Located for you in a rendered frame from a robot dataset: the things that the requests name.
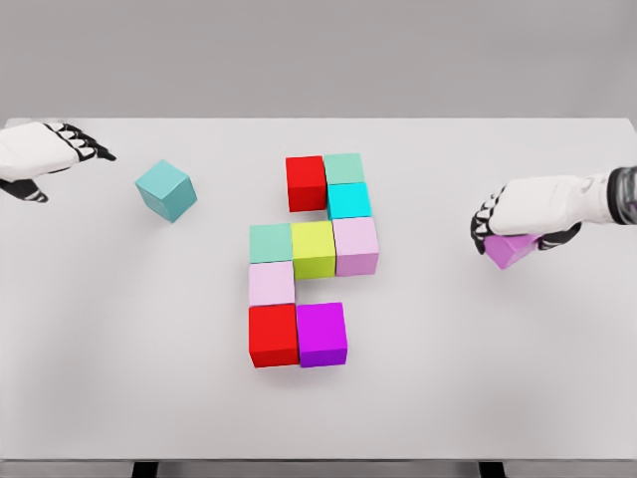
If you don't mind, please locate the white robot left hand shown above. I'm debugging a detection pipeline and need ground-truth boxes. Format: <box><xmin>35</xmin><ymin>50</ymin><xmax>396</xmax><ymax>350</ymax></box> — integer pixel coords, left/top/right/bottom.
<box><xmin>0</xmin><ymin>121</ymin><xmax>117</xmax><ymax>204</ymax></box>

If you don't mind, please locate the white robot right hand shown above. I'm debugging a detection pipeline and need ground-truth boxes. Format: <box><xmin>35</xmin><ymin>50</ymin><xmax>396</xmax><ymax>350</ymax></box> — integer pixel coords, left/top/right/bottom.
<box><xmin>469</xmin><ymin>175</ymin><xmax>589</xmax><ymax>257</ymax></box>

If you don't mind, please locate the orchid purple cube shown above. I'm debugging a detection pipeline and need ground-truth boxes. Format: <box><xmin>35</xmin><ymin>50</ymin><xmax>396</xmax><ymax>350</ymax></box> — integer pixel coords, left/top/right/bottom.
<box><xmin>484</xmin><ymin>233</ymin><xmax>542</xmax><ymax>272</ymax></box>

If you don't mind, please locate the teal blue cube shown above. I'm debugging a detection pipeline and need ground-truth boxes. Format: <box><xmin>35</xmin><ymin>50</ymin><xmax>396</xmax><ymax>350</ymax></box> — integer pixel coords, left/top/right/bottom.
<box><xmin>134</xmin><ymin>158</ymin><xmax>198</xmax><ymax>224</ymax></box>

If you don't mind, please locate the light pink cube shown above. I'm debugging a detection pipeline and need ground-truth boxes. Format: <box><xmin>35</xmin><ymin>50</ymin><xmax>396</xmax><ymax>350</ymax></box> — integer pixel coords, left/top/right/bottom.
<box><xmin>330</xmin><ymin>216</ymin><xmax>381</xmax><ymax>278</ymax></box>
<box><xmin>247</xmin><ymin>260</ymin><xmax>298</xmax><ymax>308</ymax></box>

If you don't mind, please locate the bright cyan cube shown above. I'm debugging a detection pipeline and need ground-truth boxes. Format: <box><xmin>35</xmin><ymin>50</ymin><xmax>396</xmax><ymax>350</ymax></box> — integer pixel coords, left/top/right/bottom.
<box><xmin>325</xmin><ymin>181</ymin><xmax>375</xmax><ymax>222</ymax></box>

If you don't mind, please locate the mint green cube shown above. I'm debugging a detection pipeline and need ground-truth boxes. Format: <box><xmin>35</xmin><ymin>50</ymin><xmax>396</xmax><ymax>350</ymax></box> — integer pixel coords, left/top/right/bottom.
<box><xmin>322</xmin><ymin>151</ymin><xmax>366</xmax><ymax>187</ymax></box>
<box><xmin>248</xmin><ymin>223</ymin><xmax>295</xmax><ymax>266</ymax></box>

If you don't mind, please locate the yellow-green cube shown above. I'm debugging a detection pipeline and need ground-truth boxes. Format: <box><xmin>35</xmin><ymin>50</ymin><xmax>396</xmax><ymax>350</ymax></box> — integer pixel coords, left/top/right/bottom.
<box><xmin>290</xmin><ymin>220</ymin><xmax>337</xmax><ymax>281</ymax></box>

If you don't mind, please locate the red cube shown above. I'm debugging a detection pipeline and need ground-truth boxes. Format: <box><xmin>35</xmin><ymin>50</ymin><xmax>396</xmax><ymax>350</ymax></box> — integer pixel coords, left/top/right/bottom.
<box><xmin>285</xmin><ymin>154</ymin><xmax>328</xmax><ymax>214</ymax></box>
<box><xmin>247</xmin><ymin>303</ymin><xmax>302</xmax><ymax>369</ymax></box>

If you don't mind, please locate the bright magenta cube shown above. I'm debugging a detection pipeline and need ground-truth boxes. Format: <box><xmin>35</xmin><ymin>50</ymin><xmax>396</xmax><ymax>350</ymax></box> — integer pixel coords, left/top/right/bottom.
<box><xmin>295</xmin><ymin>301</ymin><xmax>349</xmax><ymax>369</ymax></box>

